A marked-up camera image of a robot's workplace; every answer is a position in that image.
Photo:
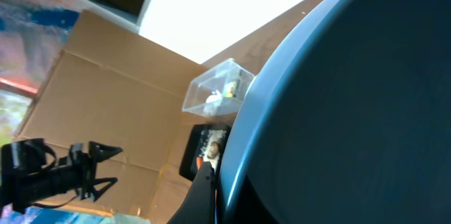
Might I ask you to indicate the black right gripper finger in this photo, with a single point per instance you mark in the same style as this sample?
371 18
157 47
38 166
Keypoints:
199 204

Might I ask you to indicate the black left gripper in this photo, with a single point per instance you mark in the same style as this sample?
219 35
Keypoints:
31 171

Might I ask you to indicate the orange carrot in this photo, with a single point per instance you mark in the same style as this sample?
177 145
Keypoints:
199 162

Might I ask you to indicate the brown food scrap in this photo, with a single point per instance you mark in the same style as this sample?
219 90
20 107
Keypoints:
213 150

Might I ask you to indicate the pile of white rice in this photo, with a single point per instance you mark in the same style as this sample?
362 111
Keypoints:
208 137

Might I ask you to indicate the blue plate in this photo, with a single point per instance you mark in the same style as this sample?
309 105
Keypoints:
348 121

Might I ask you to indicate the white tissue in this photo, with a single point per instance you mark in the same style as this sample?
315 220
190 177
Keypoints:
213 101

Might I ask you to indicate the green snack wrapper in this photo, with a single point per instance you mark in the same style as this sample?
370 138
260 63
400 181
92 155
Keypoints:
230 89

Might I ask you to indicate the black waste tray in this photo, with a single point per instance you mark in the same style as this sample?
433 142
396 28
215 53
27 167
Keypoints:
188 168

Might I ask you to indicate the brown cardboard sheet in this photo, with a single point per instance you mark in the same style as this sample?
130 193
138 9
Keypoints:
114 87

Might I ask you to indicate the clear plastic bin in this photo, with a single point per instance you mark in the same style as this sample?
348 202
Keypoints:
217 78

